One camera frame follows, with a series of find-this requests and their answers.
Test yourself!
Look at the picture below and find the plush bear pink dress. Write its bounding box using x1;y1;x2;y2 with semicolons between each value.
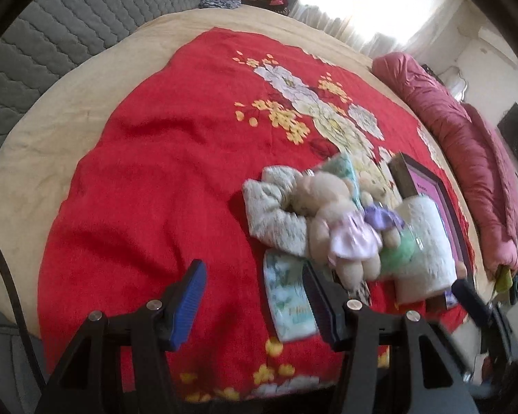
291;171;383;290

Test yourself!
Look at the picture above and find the green item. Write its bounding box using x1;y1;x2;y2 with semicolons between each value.
380;226;424;278

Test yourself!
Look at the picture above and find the white floral fabric scrunchie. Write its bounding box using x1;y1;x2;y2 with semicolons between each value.
242;166;309;258

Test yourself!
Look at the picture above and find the plush bear purple dress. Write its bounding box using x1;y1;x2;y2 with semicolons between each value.
358;176;404;249

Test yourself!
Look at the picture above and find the dark tray with pink book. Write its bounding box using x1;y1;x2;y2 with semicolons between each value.
388;153;473;312

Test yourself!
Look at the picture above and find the dark clothes pile on chair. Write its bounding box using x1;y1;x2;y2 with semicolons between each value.
494;266;518;306

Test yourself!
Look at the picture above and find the white lace roll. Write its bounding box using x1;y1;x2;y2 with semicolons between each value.
395;195;457;305

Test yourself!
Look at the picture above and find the red floral blanket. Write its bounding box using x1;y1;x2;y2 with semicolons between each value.
36;26;477;402

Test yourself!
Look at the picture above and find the pink rolled quilt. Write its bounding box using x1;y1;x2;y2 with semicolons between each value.
371;52;518;274

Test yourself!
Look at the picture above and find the beige bed sheet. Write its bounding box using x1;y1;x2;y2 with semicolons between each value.
0;6;493;339

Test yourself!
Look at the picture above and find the white sheer curtain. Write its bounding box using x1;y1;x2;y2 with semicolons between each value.
290;0;464;58

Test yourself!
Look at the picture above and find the grey quilted headboard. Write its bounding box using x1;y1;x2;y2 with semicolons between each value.
0;0;200;148

